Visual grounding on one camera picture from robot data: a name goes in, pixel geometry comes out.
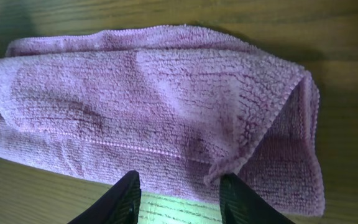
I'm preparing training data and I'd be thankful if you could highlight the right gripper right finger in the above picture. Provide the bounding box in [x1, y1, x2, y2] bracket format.
[219, 173, 295, 224]

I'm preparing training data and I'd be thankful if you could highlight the purple microfibre cloth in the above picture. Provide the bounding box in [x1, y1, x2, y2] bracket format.
[0, 26, 325, 216]

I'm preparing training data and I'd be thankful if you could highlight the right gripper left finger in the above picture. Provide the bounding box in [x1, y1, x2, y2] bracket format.
[68, 170, 141, 224]

